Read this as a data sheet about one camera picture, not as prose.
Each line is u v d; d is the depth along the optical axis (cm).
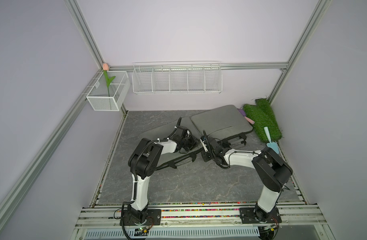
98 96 86
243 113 118
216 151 74
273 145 100
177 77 105
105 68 89
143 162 56
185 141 87
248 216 74
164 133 105
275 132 104
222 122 104
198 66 93
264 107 117
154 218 74
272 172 48
